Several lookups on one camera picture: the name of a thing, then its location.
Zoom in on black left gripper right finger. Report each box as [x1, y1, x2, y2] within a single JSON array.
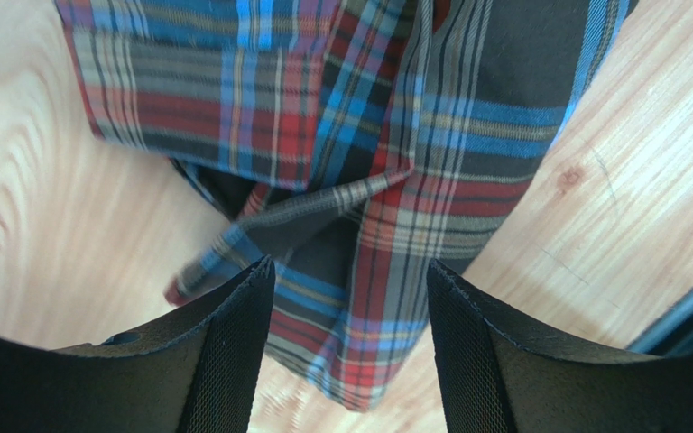
[[427, 261, 693, 432]]

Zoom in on brown blue red plaid shirt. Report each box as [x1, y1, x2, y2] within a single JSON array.
[[55, 1, 636, 411]]

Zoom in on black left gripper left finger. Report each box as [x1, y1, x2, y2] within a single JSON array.
[[0, 258, 274, 432]]

